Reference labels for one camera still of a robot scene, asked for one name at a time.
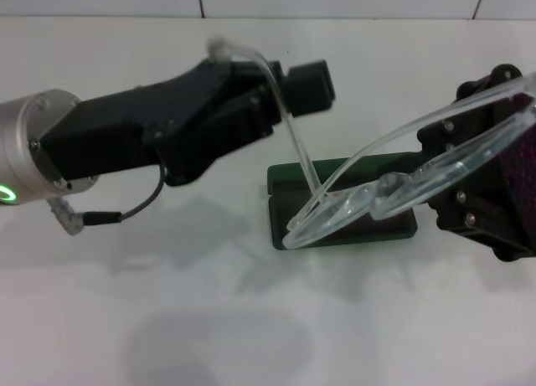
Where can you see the green glasses case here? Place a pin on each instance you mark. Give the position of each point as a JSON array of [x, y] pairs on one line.
[[285, 181]]

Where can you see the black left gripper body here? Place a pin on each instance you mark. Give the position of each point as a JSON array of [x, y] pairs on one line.
[[125, 126]]

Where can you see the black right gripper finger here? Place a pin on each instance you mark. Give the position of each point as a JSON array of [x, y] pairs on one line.
[[460, 210], [465, 139]]

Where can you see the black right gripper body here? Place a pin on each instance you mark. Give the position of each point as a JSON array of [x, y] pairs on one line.
[[515, 218]]

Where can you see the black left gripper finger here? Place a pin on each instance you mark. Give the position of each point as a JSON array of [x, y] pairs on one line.
[[314, 101], [310, 76]]

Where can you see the clear white glasses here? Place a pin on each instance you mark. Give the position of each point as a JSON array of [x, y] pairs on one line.
[[326, 220]]

